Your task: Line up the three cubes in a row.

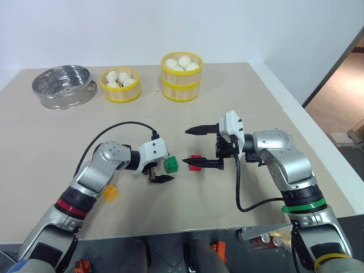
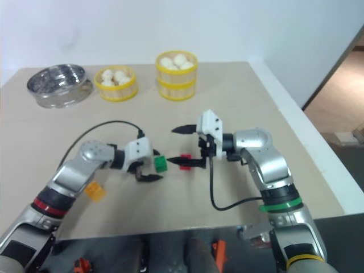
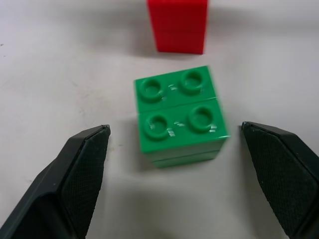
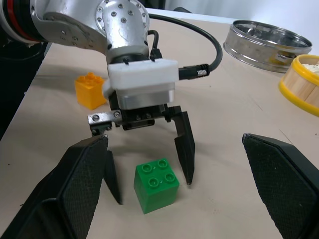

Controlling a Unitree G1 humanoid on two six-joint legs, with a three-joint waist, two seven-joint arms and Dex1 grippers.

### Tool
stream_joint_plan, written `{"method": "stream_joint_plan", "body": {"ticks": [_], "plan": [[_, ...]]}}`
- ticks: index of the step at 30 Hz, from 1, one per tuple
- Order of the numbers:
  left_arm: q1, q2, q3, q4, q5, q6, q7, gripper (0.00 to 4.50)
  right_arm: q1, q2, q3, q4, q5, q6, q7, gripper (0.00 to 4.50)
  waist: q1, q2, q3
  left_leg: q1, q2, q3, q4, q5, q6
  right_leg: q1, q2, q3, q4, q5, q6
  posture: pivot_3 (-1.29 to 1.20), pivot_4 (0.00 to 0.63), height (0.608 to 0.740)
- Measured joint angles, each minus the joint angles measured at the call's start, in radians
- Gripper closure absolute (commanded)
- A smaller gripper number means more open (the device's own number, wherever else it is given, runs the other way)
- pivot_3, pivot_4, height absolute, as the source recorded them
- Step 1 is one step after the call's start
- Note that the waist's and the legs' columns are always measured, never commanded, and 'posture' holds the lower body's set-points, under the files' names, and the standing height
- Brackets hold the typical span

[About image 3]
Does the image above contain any red building block cube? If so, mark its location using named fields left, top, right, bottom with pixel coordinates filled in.
left=146, top=0, right=208, bottom=55

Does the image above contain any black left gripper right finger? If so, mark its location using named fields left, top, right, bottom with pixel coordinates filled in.
left=241, top=121, right=319, bottom=239

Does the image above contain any green studded building block cube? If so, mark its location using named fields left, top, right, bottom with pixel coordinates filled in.
left=133, top=65, right=231, bottom=169

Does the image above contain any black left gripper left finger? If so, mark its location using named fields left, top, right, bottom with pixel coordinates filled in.
left=0, top=124, right=112, bottom=239

